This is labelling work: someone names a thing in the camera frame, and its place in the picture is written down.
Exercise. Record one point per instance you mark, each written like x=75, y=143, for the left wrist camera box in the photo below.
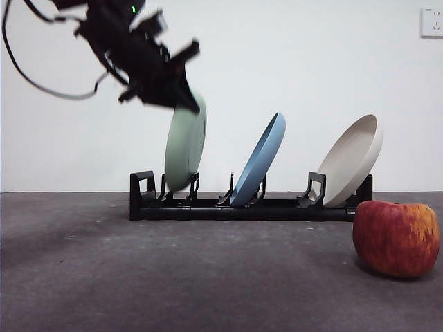
x=152, y=23

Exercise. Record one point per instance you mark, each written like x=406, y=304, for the white wall socket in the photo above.
x=432, y=22

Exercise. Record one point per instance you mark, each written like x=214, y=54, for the red yellow apple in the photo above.
x=394, y=238

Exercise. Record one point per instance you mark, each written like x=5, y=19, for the black plate rack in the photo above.
x=200, y=213

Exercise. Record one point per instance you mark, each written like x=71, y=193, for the blue plate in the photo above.
x=259, y=162

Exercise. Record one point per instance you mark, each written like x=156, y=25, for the beige plate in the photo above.
x=349, y=166

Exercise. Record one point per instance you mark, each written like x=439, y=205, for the green plate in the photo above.
x=183, y=148

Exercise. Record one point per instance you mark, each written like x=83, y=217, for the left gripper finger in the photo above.
x=162, y=91
x=186, y=91

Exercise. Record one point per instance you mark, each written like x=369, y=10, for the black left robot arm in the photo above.
x=135, y=55

